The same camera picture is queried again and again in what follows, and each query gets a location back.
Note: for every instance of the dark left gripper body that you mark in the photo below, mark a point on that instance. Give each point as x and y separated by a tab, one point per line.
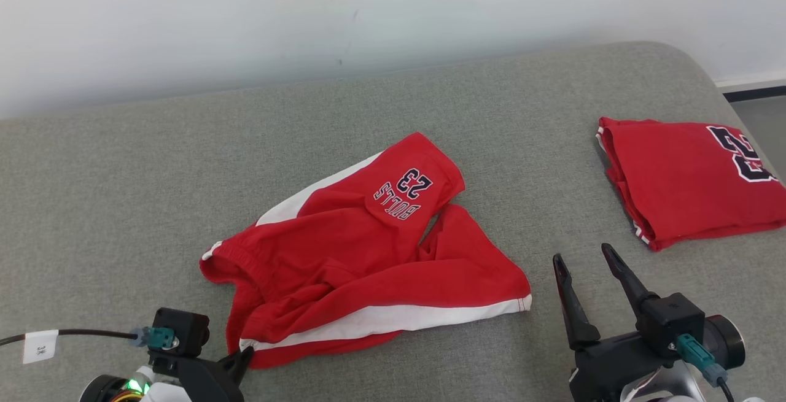
202	383

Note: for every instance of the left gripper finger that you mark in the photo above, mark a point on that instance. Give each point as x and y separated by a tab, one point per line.
241	362

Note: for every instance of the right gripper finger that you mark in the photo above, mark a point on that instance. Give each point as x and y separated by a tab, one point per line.
574	310
626	282

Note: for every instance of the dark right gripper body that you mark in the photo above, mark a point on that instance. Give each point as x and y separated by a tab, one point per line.
608	365

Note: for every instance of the red basketball jersey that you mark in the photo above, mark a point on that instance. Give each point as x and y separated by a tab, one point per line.
675	181

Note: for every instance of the red white-striped shorts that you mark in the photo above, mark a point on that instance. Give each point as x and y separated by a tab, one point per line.
344	248

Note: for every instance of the grey fabric sofa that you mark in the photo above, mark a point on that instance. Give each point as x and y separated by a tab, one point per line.
153	205

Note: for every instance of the white skirting board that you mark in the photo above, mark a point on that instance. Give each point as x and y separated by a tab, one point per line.
755	81

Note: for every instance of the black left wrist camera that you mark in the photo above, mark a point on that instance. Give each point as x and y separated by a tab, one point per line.
187	328

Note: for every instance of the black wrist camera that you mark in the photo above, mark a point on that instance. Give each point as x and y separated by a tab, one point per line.
672	322
187	328

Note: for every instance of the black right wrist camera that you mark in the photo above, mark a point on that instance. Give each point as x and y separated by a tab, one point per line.
672	322

